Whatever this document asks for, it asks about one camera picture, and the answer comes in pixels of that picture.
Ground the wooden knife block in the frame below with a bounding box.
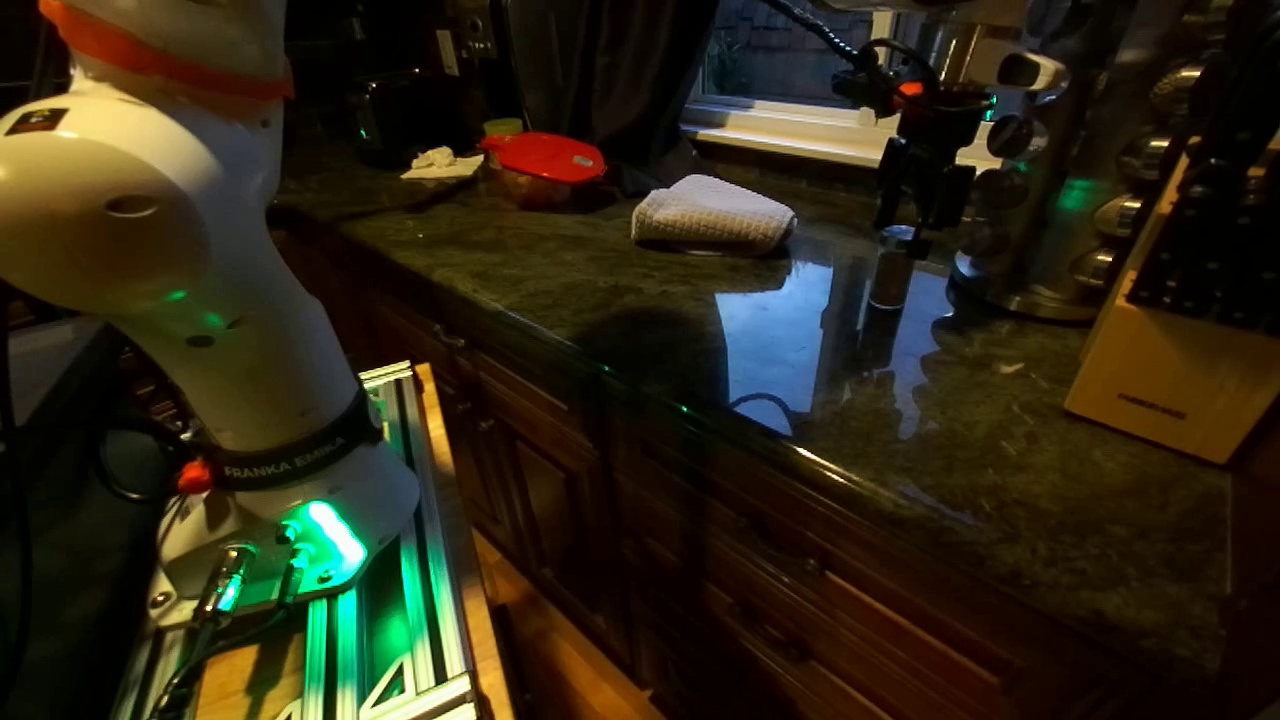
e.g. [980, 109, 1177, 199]
[1060, 154, 1280, 468]

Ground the dark curtain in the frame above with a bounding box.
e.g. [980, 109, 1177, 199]
[495, 0, 726, 173]

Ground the white crumpled cloth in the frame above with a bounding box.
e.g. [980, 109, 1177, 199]
[398, 139, 489, 192]

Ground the grey folded towel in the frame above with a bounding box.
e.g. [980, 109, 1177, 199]
[630, 173, 801, 260]

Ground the thin black cable loop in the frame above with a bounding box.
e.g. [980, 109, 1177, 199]
[726, 389, 807, 438]

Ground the black handled knife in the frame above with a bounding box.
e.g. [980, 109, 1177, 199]
[1177, 116, 1266, 332]
[1128, 158, 1211, 317]
[1225, 0, 1280, 335]

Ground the red plastic lid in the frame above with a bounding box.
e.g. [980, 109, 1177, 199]
[480, 130, 612, 188]

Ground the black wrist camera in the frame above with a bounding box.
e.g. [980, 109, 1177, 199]
[833, 44, 933, 122]

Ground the dark wooden base cabinet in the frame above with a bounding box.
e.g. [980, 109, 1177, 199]
[273, 203, 1280, 720]

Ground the black camera cable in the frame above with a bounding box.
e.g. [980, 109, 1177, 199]
[756, 0, 923, 78]

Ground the dark kitchen appliance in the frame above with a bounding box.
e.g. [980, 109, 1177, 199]
[338, 0, 510, 176]

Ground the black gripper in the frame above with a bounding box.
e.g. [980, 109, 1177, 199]
[874, 89, 994, 240]

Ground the clear glass bowl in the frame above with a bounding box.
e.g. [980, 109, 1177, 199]
[491, 164, 604, 211]

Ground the steel revolving spice rack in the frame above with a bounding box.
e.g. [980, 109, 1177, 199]
[975, 0, 1211, 329]

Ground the red knob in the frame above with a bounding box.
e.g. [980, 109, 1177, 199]
[171, 458, 221, 500]

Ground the steel capped spice bottle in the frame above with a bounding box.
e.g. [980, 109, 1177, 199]
[1116, 130, 1182, 188]
[1091, 192, 1151, 245]
[1067, 240, 1131, 295]

